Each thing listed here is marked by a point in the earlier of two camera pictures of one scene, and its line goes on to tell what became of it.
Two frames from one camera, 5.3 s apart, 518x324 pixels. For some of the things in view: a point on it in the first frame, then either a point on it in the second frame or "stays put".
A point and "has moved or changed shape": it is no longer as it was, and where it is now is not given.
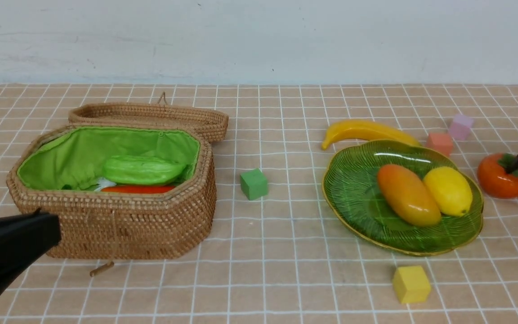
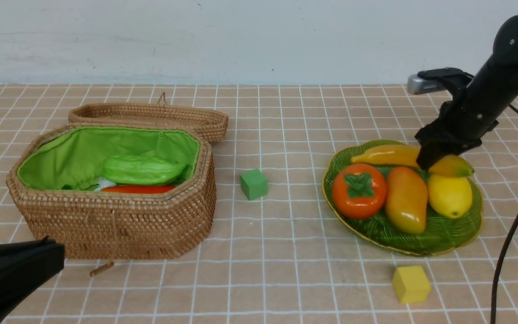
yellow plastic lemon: [451, 191] stays put
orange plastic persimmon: [493, 178] to [359, 190]
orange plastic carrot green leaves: [140, 189] stays put
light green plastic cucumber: [141, 171] stays put
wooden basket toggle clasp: [101, 268] stays put
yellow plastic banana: [359, 129] to [406, 155]
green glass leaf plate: [350, 190] stays put
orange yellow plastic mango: [409, 195] has moved or changed shape
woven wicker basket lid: [215, 123] stays put
